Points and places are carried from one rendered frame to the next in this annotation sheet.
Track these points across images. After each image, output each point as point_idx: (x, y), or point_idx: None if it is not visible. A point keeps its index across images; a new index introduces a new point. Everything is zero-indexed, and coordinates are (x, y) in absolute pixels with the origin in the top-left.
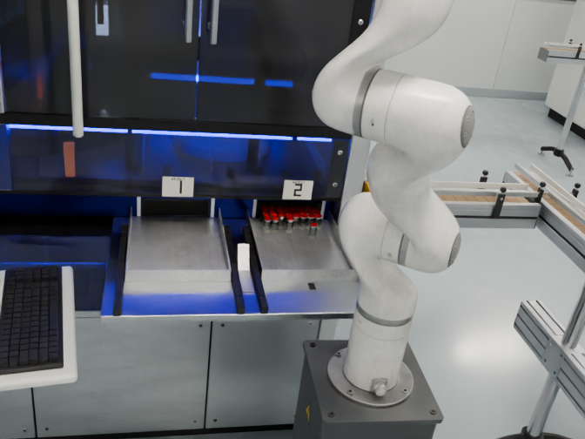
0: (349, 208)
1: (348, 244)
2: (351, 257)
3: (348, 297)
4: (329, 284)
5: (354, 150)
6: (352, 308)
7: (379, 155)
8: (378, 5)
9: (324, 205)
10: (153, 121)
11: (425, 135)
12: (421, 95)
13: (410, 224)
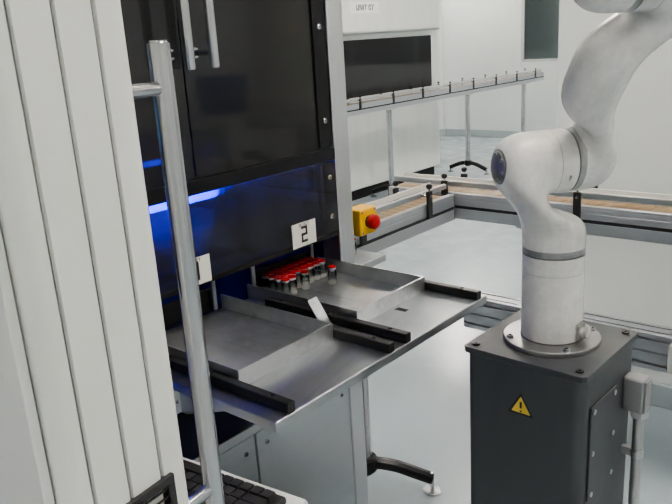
0: (516, 150)
1: (530, 185)
2: (535, 198)
3: (441, 302)
4: (411, 302)
5: (340, 170)
6: (459, 306)
7: (610, 42)
8: (329, 6)
9: (312, 251)
10: (156, 191)
11: None
12: None
13: (611, 121)
